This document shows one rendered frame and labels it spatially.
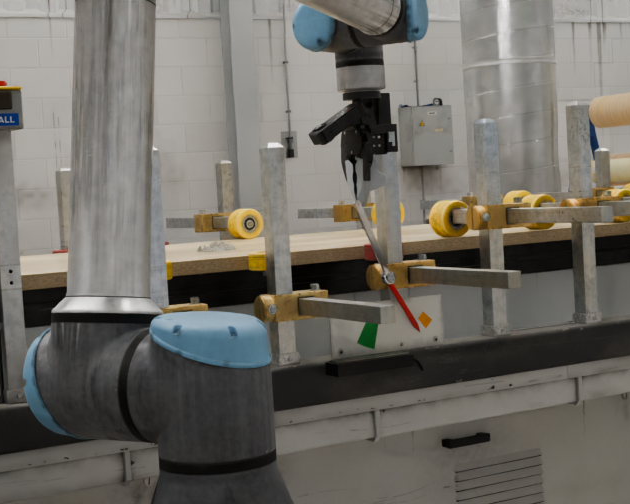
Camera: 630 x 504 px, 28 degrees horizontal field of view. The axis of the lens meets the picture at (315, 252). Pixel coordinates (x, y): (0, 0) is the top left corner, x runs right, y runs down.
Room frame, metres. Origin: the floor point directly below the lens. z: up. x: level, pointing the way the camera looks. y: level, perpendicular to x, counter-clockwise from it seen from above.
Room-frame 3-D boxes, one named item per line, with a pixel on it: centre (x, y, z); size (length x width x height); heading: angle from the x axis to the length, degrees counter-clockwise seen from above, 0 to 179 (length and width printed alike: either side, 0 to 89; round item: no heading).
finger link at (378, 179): (2.33, -0.12, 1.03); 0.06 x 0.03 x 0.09; 120
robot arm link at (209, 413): (1.59, 0.15, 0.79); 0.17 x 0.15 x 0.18; 59
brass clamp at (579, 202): (2.72, -0.60, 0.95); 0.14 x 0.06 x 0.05; 120
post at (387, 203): (2.46, -0.15, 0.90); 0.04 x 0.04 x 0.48; 30
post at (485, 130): (2.58, -0.36, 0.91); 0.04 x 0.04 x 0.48; 30
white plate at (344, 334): (2.42, -0.13, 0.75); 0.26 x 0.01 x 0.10; 120
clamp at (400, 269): (2.47, -0.17, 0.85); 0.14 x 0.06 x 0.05; 120
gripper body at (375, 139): (2.35, -0.11, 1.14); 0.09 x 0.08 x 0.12; 120
